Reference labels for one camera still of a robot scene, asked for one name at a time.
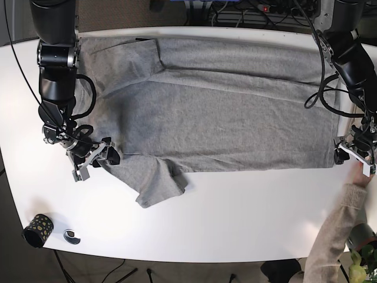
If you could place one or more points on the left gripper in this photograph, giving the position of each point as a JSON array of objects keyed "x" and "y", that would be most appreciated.
[{"x": 360, "y": 150}]

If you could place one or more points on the person's hand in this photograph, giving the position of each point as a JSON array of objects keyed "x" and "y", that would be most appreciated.
[{"x": 356, "y": 176}]

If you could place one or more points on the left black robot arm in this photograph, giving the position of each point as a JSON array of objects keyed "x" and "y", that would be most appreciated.
[{"x": 334, "y": 30}]

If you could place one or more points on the beige sleeve forearm right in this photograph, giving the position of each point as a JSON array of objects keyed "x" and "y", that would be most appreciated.
[{"x": 322, "y": 263}]

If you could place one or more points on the grey plant pot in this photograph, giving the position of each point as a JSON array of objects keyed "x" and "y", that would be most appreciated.
[{"x": 361, "y": 235}]

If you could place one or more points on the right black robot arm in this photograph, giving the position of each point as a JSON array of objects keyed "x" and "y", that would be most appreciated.
[{"x": 57, "y": 56}]

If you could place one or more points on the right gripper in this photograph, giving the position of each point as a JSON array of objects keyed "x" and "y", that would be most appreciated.
[{"x": 82, "y": 154}]

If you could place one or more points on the black gold-dotted cup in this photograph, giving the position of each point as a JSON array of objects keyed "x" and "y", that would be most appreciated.
[{"x": 38, "y": 231}]

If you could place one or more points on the medium grey T-shirt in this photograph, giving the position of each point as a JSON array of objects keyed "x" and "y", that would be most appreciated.
[{"x": 175, "y": 105}]

